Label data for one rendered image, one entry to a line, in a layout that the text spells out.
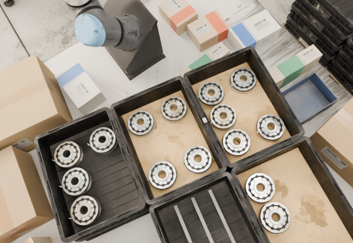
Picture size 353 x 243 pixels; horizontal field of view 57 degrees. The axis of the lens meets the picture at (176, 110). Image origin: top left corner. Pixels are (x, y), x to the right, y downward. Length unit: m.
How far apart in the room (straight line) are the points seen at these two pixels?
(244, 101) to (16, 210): 0.94
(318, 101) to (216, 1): 0.69
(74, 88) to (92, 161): 0.35
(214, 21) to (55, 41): 1.45
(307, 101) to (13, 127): 1.20
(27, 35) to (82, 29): 1.55
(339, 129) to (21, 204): 1.19
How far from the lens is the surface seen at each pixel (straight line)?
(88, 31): 1.26
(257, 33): 1.53
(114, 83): 1.54
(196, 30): 1.54
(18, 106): 1.42
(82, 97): 1.45
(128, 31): 1.33
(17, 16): 2.95
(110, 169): 1.28
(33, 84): 1.43
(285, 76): 1.41
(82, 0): 1.29
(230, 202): 1.22
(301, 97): 1.51
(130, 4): 1.42
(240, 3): 1.73
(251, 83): 1.32
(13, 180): 1.39
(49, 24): 2.78
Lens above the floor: 2.04
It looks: 69 degrees down
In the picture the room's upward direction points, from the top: 12 degrees counter-clockwise
